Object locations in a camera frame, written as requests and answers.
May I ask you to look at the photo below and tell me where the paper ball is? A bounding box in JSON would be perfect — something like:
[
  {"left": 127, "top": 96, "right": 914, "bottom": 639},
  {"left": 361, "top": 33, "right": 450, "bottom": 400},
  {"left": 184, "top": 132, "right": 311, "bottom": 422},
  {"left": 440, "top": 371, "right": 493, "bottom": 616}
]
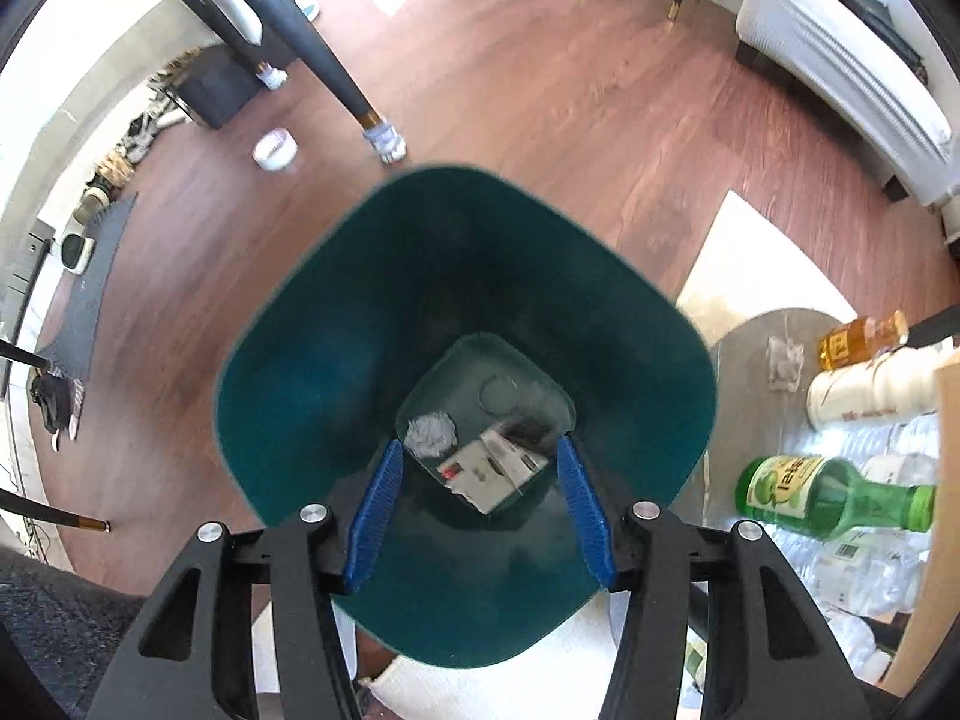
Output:
[{"left": 404, "top": 411, "right": 457, "bottom": 460}]

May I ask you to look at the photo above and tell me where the cream floor rug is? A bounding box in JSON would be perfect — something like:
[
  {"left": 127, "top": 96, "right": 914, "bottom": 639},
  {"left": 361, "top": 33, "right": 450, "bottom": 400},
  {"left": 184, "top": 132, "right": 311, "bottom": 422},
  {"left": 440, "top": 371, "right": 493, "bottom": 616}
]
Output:
[{"left": 675, "top": 190, "right": 856, "bottom": 346}]

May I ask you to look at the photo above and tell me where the white tape roll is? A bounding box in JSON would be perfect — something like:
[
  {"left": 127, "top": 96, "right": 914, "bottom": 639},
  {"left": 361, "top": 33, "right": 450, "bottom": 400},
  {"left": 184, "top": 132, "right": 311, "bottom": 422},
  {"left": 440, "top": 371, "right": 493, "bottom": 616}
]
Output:
[{"left": 252, "top": 128, "right": 298, "bottom": 172}]

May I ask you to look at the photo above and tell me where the grey armchair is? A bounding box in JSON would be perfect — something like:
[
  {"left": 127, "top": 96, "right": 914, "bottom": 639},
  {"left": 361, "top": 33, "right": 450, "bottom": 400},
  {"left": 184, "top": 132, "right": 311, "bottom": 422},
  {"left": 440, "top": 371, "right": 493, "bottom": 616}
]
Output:
[{"left": 736, "top": 0, "right": 958, "bottom": 206}]

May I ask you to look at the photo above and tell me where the lower round shelf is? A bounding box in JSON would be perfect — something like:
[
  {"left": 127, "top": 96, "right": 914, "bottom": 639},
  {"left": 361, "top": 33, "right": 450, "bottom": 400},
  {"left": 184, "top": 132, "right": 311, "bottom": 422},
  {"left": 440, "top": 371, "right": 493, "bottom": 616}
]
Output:
[{"left": 672, "top": 309, "right": 940, "bottom": 617}]

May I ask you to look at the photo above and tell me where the white plastic bottle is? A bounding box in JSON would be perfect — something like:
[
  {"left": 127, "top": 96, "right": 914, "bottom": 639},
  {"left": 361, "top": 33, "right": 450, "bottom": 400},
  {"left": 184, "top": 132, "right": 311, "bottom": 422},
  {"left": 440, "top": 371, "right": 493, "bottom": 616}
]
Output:
[{"left": 805, "top": 348, "right": 949, "bottom": 431}]

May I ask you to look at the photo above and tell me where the dark green trash bin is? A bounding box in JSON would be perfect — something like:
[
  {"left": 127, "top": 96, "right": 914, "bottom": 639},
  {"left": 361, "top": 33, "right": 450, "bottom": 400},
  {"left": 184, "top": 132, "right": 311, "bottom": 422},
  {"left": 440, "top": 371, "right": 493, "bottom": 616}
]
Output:
[{"left": 215, "top": 166, "right": 716, "bottom": 668}]

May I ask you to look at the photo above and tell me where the black handbag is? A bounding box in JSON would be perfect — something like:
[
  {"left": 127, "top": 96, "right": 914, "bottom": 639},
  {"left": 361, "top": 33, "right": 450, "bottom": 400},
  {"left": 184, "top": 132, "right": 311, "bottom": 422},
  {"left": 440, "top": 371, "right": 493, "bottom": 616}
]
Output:
[{"left": 838, "top": 0, "right": 929, "bottom": 86}]

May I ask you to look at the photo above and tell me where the black table leg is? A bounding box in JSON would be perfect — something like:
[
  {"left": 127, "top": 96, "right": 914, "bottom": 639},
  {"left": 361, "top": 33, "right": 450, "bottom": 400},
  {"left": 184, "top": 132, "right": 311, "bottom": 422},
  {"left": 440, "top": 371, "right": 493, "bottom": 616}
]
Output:
[{"left": 244, "top": 0, "right": 407, "bottom": 164}]

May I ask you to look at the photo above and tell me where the red SanDisk box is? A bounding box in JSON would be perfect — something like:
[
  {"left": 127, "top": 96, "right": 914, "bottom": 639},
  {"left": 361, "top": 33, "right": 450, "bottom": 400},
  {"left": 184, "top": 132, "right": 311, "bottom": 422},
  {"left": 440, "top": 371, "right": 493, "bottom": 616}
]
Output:
[{"left": 438, "top": 426, "right": 548, "bottom": 515}]

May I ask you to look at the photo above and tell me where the amber drink bottle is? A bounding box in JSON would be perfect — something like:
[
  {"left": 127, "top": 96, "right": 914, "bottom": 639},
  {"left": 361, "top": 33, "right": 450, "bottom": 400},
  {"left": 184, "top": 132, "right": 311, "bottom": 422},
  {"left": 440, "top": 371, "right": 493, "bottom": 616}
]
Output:
[{"left": 817, "top": 309, "right": 910, "bottom": 371}]

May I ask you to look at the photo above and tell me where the green glass bottle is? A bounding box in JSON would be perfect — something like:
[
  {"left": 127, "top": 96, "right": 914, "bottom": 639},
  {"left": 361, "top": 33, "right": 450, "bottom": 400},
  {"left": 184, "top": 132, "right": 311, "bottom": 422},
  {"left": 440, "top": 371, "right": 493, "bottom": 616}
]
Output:
[{"left": 734, "top": 455, "right": 937, "bottom": 541}]

